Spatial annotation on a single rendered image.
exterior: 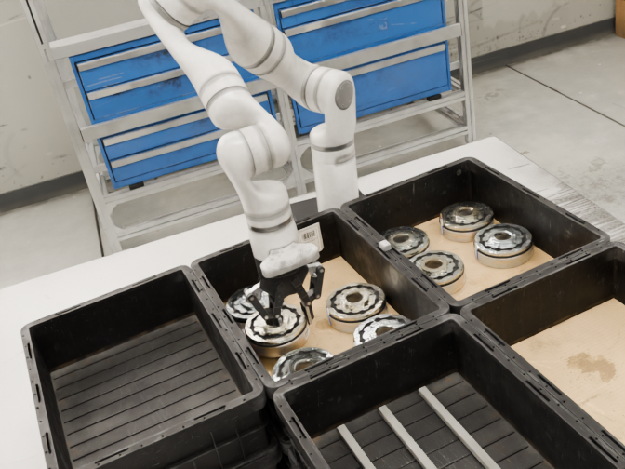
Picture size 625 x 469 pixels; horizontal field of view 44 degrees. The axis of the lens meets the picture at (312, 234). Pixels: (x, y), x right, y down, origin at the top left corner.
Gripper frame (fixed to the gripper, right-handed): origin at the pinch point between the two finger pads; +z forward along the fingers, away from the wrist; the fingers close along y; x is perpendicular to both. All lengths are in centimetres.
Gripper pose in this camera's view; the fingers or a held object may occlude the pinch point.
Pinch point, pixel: (293, 319)
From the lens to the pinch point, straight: 128.5
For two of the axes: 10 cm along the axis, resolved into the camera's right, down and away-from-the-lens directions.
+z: 1.7, 8.4, 5.1
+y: -9.0, 3.5, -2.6
